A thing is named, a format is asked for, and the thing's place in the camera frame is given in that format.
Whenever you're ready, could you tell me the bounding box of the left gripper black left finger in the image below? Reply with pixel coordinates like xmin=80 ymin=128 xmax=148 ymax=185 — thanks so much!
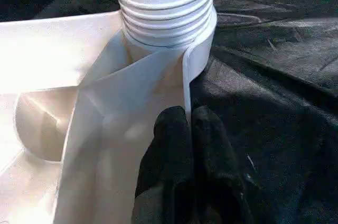
xmin=134 ymin=105 xmax=198 ymax=224

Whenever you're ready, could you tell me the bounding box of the white plastic table leg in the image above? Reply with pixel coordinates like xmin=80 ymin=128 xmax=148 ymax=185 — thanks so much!
xmin=113 ymin=0 xmax=218 ymax=48

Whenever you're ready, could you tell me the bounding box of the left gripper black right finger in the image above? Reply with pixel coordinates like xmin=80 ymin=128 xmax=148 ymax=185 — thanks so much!
xmin=191 ymin=106 xmax=277 ymax=224

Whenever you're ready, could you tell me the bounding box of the white plastic table top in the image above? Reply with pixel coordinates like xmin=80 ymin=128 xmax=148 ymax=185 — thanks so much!
xmin=0 ymin=10 xmax=219 ymax=224

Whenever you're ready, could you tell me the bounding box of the black plastic mat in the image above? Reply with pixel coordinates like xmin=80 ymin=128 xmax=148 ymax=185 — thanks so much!
xmin=0 ymin=0 xmax=338 ymax=224

